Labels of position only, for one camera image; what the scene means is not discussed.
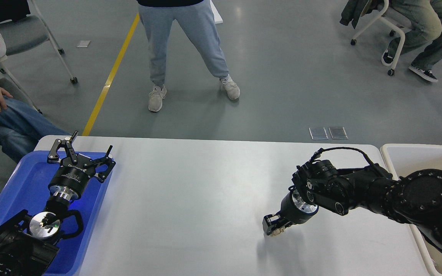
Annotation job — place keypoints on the right floor metal plate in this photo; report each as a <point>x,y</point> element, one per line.
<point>338,133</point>

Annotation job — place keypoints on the floor metal plate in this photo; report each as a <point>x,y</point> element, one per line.
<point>318,133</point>
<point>338,133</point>

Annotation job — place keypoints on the grey folding chair left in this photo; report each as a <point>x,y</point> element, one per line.
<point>23,28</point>

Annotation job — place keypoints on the blue plastic tray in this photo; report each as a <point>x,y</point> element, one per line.
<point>27,188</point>

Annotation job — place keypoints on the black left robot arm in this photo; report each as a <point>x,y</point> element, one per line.
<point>49,207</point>

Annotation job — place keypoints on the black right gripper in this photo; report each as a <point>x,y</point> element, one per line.
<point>294,210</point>

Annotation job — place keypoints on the left floor metal plate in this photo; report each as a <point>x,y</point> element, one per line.
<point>318,133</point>

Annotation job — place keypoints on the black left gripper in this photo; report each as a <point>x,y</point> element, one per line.
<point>76,170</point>

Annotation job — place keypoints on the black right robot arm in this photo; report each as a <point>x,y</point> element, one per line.
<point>414,199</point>

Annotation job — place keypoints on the white chair with wheels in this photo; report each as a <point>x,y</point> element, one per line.
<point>396,22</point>

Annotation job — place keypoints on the seated person blue jeans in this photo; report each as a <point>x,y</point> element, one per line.
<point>21,126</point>

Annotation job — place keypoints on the beige waste bin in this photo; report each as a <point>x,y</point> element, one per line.
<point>402,160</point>

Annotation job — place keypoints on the seated person olive trousers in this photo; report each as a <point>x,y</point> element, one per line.
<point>426,20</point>

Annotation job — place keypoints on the brown paper ball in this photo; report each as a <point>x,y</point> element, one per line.
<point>277,231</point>

